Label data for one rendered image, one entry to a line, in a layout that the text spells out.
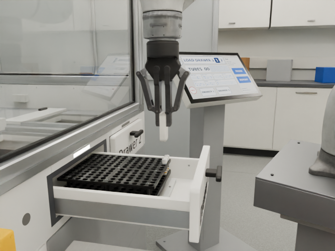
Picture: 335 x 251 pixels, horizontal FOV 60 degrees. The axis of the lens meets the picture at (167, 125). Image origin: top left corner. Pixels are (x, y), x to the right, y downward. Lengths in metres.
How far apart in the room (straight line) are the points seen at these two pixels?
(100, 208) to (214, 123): 1.10
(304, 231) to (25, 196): 0.73
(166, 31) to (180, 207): 0.37
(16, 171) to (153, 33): 0.38
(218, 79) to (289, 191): 0.88
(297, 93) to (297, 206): 2.82
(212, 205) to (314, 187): 1.04
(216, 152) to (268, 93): 1.98
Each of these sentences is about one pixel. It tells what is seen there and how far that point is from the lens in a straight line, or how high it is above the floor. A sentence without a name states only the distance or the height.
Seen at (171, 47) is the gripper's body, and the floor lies 1.18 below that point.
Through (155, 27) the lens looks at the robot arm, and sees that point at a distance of 0.66.
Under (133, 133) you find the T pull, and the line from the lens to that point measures 1.01.
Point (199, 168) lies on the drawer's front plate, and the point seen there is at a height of 0.93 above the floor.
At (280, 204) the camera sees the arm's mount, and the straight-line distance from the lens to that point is 0.84.
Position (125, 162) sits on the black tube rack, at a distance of 0.75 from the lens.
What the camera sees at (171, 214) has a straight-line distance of 0.58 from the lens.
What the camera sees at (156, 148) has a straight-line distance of 2.48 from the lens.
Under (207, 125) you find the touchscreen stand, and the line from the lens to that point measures 1.58.
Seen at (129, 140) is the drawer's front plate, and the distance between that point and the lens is 1.02.
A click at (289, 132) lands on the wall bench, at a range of 3.65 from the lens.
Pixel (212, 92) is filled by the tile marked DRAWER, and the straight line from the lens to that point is 1.46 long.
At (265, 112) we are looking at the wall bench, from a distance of 3.58.
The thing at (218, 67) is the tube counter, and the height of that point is 1.11.
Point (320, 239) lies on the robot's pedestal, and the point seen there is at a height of 0.67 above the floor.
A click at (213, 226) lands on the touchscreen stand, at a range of 1.87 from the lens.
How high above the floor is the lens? 1.15
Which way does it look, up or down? 13 degrees down
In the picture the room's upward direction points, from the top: straight up
